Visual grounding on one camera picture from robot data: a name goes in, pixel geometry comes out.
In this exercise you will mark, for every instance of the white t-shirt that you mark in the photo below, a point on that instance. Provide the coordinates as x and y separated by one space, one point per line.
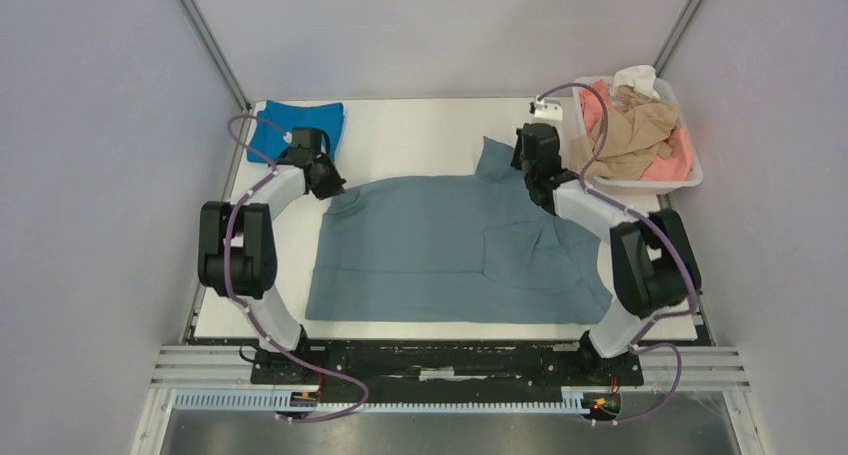
635 82

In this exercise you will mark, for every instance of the white cable duct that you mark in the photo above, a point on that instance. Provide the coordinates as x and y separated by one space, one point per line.
283 401

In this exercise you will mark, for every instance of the grey-blue t-shirt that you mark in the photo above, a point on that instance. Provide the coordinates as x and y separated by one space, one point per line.
454 249

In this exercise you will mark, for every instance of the folded bright blue t-shirt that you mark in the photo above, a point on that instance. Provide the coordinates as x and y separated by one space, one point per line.
330 118

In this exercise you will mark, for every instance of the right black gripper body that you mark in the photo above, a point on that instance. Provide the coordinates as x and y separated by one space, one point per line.
539 191

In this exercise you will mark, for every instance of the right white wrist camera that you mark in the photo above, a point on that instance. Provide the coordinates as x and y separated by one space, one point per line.
546 111

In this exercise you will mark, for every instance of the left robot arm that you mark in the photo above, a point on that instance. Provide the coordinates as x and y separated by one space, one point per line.
237 254

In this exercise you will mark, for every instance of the aluminium frame rails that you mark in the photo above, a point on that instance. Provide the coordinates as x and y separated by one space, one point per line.
719 370

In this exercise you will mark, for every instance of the beige t-shirt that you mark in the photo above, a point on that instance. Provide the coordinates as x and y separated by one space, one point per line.
629 134

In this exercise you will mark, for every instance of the pink t-shirt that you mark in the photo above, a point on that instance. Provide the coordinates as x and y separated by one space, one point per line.
672 164

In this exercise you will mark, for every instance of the white plastic basket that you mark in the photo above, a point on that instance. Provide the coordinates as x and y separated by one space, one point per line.
623 187

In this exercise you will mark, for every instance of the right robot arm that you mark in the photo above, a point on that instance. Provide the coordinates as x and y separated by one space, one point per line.
654 273

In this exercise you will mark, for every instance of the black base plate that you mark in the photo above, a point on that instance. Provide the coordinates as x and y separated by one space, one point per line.
452 372

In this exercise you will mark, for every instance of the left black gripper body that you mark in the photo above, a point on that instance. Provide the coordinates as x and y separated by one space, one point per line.
329 180

